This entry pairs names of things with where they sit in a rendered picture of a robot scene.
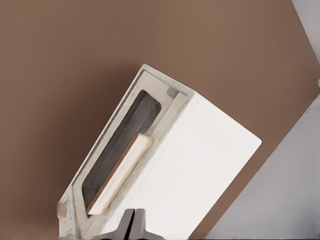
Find pale round oven knob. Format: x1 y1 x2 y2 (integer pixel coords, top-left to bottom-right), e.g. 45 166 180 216
56 201 69 219

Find white oven door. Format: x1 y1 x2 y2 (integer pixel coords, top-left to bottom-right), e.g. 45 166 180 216
71 68 189 226

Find white oven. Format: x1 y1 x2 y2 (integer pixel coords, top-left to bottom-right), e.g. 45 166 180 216
56 63 263 240

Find pale oven door handle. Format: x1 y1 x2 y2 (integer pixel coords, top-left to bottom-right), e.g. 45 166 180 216
86 132 154 216

